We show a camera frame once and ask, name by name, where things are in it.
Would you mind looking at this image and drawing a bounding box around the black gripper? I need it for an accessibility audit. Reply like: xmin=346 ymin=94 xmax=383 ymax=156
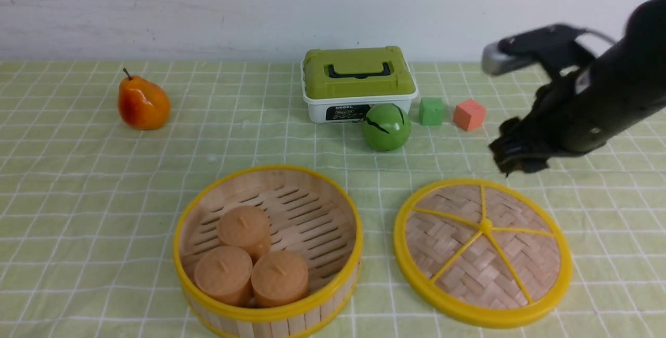
xmin=489 ymin=70 xmax=599 ymax=177

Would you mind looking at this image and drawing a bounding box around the yellow woven bamboo steamer lid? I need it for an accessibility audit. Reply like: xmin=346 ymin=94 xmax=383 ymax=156
xmin=393 ymin=178 xmax=574 ymax=329

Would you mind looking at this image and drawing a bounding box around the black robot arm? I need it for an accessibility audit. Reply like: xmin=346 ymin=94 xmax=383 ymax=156
xmin=481 ymin=0 xmax=665 ymax=175

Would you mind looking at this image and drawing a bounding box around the yellow bamboo steamer basket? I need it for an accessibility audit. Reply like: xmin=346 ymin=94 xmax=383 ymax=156
xmin=173 ymin=165 xmax=363 ymax=337

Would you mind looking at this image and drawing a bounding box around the orange foam cube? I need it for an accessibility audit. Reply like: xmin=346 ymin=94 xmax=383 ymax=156
xmin=453 ymin=98 xmax=487 ymax=132

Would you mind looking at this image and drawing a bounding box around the green foam cube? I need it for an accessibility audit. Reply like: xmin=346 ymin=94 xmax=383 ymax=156
xmin=418 ymin=97 xmax=446 ymax=126

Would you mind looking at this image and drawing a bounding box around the green toy apple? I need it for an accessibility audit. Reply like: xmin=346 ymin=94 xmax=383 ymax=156
xmin=362 ymin=103 xmax=412 ymax=152

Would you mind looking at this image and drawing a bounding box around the green lidded white storage box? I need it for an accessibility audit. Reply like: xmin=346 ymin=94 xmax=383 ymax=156
xmin=300 ymin=46 xmax=419 ymax=123

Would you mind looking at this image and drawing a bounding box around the brown bun right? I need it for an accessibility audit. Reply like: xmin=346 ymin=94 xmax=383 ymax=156
xmin=251 ymin=250 xmax=309 ymax=308

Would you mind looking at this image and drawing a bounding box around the brown bun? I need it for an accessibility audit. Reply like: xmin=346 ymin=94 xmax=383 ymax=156
xmin=216 ymin=205 xmax=272 ymax=263
xmin=194 ymin=246 xmax=253 ymax=307
xmin=251 ymin=250 xmax=309 ymax=308

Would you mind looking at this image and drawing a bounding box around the brown bun top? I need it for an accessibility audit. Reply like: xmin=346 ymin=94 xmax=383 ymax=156
xmin=216 ymin=205 xmax=272 ymax=263

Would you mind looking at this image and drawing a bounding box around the brown bun left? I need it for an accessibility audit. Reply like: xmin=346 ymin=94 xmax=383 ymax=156
xmin=194 ymin=246 xmax=253 ymax=307

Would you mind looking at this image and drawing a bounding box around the orange toy pear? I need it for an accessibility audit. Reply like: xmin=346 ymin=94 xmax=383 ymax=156
xmin=117 ymin=68 xmax=171 ymax=131

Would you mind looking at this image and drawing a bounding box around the green checkered tablecloth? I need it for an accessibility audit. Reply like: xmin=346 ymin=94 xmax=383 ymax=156
xmin=1 ymin=61 xmax=665 ymax=337

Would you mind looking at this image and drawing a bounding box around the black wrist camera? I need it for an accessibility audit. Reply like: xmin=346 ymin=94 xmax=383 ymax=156
xmin=481 ymin=23 xmax=596 ymax=81

